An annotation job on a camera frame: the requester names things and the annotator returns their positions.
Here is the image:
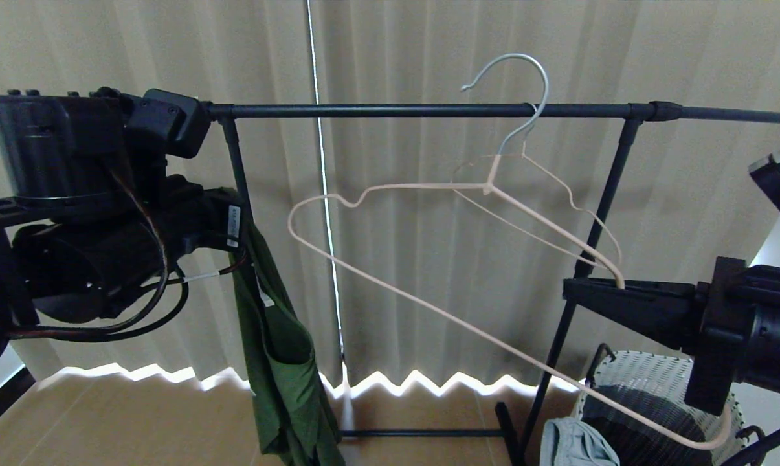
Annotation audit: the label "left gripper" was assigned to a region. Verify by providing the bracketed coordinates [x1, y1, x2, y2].
[13, 176, 246, 324]

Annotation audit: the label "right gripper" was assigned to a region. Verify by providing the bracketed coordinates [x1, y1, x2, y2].
[684, 257, 780, 416]

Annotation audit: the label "green printed shirt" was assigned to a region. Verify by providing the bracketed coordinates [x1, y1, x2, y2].
[218, 186, 346, 466]

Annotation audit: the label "pale grey shorts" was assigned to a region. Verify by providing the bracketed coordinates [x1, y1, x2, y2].
[540, 417, 621, 466]

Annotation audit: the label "pink clothes hanger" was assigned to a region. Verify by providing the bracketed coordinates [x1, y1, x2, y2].
[288, 53, 732, 452]
[451, 104, 623, 272]

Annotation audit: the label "white laundry basket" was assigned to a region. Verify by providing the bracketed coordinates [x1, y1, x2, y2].
[570, 343, 767, 466]

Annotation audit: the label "black clothes rack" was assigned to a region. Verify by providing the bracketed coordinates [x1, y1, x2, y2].
[205, 100, 780, 466]

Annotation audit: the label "beige curtain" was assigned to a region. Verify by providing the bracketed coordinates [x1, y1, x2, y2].
[0, 0, 780, 397]

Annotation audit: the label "black cable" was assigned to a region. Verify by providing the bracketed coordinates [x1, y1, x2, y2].
[5, 259, 191, 345]

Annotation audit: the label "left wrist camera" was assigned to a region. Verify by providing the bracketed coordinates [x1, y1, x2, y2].
[124, 89, 211, 190]

